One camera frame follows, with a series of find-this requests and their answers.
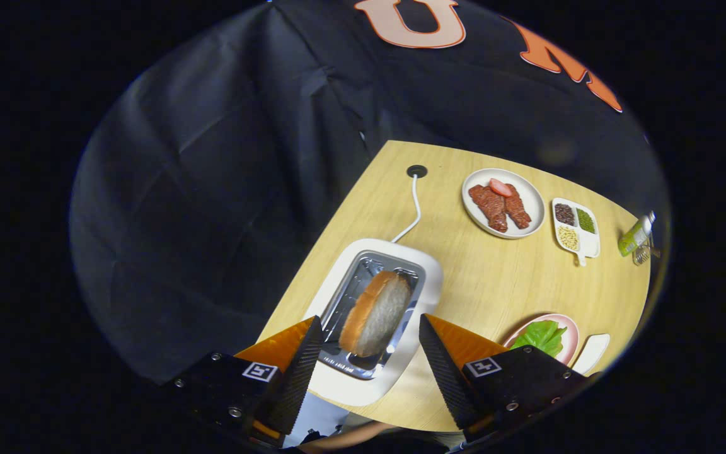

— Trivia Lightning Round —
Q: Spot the white divided dish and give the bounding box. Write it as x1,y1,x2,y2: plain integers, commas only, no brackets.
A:
551,197,602,267

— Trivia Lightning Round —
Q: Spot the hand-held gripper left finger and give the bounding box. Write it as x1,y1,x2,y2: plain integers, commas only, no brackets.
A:
164,315,325,450

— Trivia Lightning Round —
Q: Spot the pink round plate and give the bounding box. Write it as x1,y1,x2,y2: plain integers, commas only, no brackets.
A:
503,313,580,368

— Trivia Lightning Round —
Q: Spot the green and silver bottle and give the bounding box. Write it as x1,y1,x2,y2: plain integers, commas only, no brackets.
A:
618,211,657,258

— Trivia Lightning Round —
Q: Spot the brown meat piece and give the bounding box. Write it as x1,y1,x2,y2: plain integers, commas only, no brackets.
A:
503,183,533,230
468,185,509,233

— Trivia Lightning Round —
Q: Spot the white round plate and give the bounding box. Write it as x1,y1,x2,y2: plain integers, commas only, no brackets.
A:
461,168,546,240

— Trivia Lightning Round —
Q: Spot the green lettuce leaf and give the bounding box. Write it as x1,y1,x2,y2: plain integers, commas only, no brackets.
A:
509,320,568,359

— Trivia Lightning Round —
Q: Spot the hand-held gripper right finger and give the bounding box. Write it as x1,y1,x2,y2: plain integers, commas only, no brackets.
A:
418,313,594,444

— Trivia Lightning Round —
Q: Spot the brown toasted bread slice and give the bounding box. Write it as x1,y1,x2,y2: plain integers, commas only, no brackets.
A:
338,271,412,358

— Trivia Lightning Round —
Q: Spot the white toaster cable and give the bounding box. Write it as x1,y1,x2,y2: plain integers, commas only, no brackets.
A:
390,175,422,245

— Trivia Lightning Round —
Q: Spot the black backdrop cloth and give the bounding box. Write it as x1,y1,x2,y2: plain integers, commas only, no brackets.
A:
68,0,672,385

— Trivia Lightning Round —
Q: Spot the white square plate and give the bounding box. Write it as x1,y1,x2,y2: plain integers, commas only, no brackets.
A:
571,334,611,377

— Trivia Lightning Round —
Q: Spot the white toaster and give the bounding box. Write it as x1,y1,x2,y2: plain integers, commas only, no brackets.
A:
303,238,444,407

